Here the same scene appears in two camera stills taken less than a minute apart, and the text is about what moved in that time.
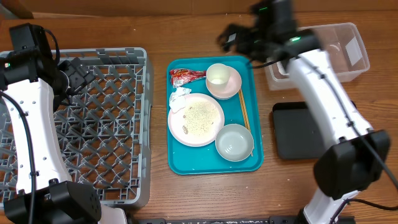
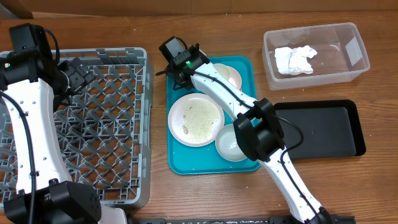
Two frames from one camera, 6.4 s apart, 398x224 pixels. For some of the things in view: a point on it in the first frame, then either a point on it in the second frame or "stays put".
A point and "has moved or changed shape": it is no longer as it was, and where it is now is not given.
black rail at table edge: [272, 219] stays put
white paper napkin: [177, 101] has moved or changed shape
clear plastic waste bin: [343, 47] stays put
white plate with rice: [199, 123] stays put
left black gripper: [79, 74] stays put
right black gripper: [240, 35] → [167, 71]
